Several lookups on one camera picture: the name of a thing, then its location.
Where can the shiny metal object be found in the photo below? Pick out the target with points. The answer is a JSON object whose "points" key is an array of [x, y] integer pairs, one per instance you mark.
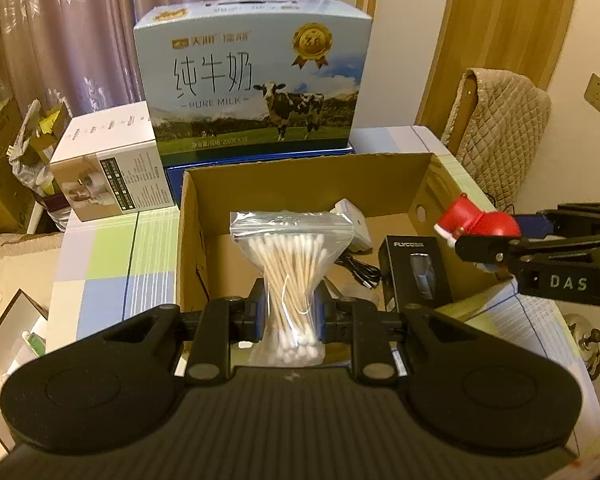
{"points": [[582, 342]]}

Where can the white charger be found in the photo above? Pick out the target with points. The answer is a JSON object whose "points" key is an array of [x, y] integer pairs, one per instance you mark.
{"points": [[355, 225]]}

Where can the clear bag of cotton swabs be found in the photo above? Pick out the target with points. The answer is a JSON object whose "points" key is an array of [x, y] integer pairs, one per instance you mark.
{"points": [[290, 260]]}

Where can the black product box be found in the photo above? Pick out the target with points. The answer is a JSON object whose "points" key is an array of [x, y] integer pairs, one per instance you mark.
{"points": [[415, 270]]}

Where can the white appliance box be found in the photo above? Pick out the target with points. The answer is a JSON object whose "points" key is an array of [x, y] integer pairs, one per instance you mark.
{"points": [[110, 135]]}

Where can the blue milk carton box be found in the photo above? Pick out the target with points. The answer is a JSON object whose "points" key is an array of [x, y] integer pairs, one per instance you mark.
{"points": [[240, 85]]}

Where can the worn cardboard storage box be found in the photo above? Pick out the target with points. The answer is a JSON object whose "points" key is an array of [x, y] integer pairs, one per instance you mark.
{"points": [[0, 170]]}

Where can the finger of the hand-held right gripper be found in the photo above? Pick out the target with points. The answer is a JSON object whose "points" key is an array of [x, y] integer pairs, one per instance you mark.
{"points": [[495, 250], [532, 224]]}

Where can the wooden door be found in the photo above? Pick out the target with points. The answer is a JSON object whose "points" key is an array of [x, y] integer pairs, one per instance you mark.
{"points": [[500, 20]]}

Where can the open brown box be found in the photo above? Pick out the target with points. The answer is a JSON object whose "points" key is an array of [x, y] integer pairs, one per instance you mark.
{"points": [[10, 340]]}

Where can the pink curtain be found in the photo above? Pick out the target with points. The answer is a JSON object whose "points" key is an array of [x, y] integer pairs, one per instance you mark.
{"points": [[55, 20]]}

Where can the flat dark blue box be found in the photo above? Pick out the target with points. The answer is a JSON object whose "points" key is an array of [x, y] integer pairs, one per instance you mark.
{"points": [[172, 180]]}

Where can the red toy figurine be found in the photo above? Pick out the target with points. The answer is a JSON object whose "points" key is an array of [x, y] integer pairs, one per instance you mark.
{"points": [[490, 225]]}

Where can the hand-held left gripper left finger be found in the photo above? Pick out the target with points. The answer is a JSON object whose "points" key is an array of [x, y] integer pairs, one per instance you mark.
{"points": [[257, 310]]}

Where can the crumpled plastic bag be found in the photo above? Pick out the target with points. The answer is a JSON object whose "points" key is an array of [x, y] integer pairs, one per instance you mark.
{"points": [[30, 160]]}

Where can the chair with quilted cover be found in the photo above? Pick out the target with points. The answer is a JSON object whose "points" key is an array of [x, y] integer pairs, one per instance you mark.
{"points": [[500, 125]]}

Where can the brown cardboard box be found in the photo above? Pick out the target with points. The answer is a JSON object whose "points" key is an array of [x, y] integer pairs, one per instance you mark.
{"points": [[280, 185]]}

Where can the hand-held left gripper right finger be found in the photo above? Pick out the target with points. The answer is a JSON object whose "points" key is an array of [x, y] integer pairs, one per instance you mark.
{"points": [[320, 310]]}

